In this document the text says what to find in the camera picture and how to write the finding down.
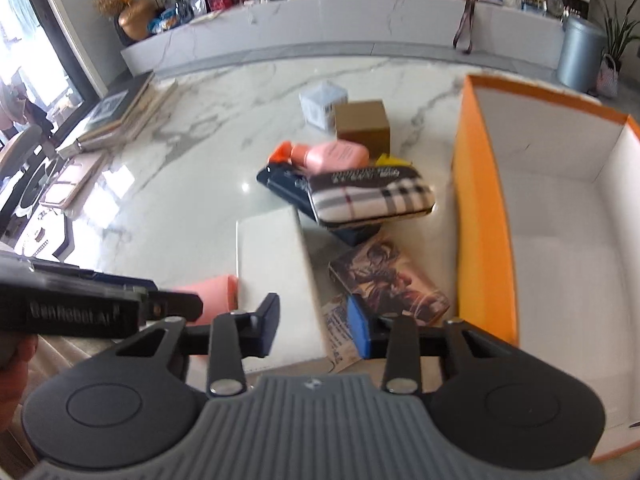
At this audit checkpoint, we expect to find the white cream tube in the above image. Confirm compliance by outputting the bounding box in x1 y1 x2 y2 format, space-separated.
321 295 361 374

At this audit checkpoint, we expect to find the anime art card box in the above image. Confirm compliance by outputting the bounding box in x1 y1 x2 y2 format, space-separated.
329 236 450 326

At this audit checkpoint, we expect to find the white rectangular box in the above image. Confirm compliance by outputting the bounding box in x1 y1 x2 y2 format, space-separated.
235 206 332 375

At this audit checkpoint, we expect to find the plaid glasses case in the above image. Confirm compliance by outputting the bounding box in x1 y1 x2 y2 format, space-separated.
307 166 435 229

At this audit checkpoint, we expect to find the person's left hand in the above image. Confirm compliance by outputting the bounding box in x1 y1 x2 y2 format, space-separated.
0 335 38 432

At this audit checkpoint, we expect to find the pink tray on table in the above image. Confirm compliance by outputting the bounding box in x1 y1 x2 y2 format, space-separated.
40 152 106 209

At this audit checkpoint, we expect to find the grey office chair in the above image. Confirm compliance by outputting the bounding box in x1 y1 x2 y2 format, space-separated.
0 125 55 188

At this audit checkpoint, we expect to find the stack of books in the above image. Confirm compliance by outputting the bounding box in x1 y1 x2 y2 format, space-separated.
56 70 177 159

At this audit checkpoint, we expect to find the pink lotion bottle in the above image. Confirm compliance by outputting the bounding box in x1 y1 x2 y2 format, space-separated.
268 140 370 174

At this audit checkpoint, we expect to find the large orange storage box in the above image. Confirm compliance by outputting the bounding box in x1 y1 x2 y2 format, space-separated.
452 75 639 460

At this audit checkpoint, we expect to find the brown cardboard box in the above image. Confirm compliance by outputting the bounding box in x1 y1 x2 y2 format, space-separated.
334 100 390 158

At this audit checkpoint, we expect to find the translucent white cube box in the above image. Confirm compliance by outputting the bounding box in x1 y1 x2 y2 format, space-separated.
299 80 348 132

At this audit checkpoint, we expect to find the golden vase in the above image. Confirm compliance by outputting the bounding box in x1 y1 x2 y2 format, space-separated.
118 0 156 41

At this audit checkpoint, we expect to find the white marble tv cabinet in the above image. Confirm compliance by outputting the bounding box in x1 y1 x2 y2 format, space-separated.
122 0 563 74

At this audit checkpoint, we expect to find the grey metal trash can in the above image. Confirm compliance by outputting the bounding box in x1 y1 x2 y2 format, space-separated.
555 15 606 92

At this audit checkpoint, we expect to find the potted plant right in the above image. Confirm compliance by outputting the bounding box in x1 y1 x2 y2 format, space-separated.
596 0 639 99

